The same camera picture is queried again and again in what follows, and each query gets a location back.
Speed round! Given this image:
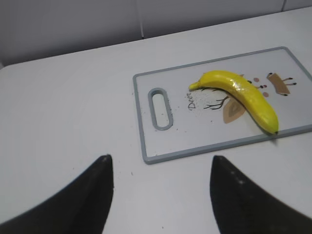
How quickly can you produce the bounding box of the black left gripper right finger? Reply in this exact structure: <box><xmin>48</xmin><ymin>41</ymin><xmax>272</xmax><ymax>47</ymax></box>
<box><xmin>210</xmin><ymin>156</ymin><xmax>312</xmax><ymax>234</ymax></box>

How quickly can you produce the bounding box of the yellow plastic banana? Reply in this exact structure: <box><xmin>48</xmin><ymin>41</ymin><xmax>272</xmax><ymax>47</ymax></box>
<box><xmin>189</xmin><ymin>70</ymin><xmax>279</xmax><ymax>134</ymax></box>

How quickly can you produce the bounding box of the white grey-rimmed cutting board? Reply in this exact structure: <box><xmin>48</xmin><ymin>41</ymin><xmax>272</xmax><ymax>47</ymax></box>
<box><xmin>133</xmin><ymin>47</ymin><xmax>312</xmax><ymax>164</ymax></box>

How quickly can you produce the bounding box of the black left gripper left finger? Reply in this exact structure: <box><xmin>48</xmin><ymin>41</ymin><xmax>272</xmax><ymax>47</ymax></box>
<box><xmin>0</xmin><ymin>155</ymin><xmax>114</xmax><ymax>234</ymax></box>

